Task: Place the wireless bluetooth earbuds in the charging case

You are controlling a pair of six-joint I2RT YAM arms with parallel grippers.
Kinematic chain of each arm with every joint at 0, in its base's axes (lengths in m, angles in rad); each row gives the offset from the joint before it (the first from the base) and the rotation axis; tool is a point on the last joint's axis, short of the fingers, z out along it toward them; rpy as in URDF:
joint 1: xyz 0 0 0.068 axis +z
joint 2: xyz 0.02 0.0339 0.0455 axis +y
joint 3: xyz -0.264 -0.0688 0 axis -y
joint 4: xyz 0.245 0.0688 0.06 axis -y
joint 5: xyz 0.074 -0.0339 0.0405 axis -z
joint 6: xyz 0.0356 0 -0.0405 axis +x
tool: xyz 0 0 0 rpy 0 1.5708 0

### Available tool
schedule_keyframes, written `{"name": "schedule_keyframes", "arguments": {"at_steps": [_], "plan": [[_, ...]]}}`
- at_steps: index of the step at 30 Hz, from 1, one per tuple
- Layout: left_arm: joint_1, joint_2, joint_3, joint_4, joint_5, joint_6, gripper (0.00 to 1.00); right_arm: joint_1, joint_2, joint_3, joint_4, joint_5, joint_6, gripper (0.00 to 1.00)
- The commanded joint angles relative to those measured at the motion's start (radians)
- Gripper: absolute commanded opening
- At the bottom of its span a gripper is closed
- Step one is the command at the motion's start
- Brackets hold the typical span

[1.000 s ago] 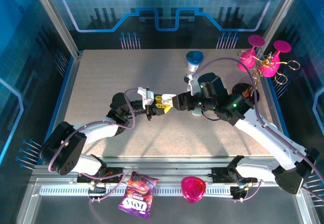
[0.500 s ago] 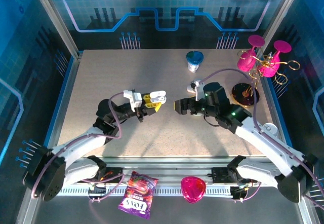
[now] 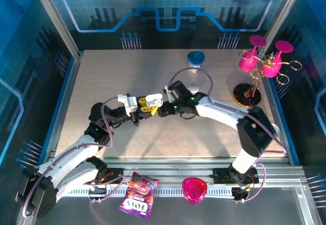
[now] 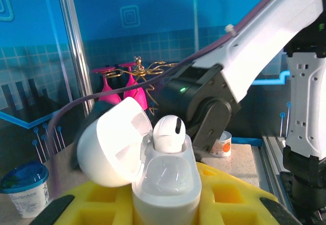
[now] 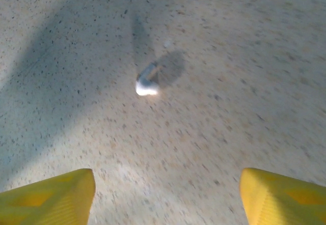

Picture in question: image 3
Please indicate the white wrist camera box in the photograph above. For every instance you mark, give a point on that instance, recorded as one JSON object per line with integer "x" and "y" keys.
{"x": 132, "y": 104}
{"x": 168, "y": 94}

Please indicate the aluminium frame post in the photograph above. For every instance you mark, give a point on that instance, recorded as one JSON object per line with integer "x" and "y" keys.
{"x": 281, "y": 18}
{"x": 58, "y": 18}

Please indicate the light blue oval earbud case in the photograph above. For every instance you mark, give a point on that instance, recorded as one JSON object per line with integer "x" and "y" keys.
{"x": 194, "y": 88}

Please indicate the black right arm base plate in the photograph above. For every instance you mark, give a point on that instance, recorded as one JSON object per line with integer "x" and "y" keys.
{"x": 219, "y": 175}

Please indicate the white cup with blue lid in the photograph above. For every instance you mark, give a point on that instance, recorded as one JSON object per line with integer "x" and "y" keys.
{"x": 196, "y": 58}

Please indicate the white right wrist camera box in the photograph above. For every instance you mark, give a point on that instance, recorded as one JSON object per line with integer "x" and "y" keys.
{"x": 168, "y": 94}

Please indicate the black right controller box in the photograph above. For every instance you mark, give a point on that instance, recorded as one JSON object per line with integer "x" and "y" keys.
{"x": 240, "y": 193}

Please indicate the white oval earbud case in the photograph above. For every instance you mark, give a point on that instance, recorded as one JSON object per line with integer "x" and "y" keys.
{"x": 276, "y": 130}

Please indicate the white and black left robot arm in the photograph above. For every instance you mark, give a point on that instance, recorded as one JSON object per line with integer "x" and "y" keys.
{"x": 68, "y": 158}

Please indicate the aluminium frame beam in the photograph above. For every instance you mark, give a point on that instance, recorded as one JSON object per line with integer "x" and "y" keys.
{"x": 165, "y": 169}

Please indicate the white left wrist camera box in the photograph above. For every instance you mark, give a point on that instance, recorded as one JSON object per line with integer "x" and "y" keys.
{"x": 132, "y": 104}

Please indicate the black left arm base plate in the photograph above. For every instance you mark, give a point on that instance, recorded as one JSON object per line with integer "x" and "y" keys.
{"x": 114, "y": 178}

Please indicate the pink plastic wine glass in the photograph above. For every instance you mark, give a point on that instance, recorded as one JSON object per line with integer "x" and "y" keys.
{"x": 246, "y": 62}
{"x": 272, "y": 69}

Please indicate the purple candy bag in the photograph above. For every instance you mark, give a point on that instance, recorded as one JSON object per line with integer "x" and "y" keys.
{"x": 138, "y": 197}

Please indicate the pink translucent plastic container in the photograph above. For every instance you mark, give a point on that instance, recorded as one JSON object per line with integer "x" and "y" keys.
{"x": 194, "y": 189}

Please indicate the black controller box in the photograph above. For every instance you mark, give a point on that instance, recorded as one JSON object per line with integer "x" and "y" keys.
{"x": 98, "y": 190}
{"x": 240, "y": 193}

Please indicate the black left controller box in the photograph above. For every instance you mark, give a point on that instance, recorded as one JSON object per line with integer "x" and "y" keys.
{"x": 98, "y": 190}

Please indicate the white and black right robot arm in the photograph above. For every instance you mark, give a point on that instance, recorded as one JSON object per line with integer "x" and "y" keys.
{"x": 254, "y": 136}

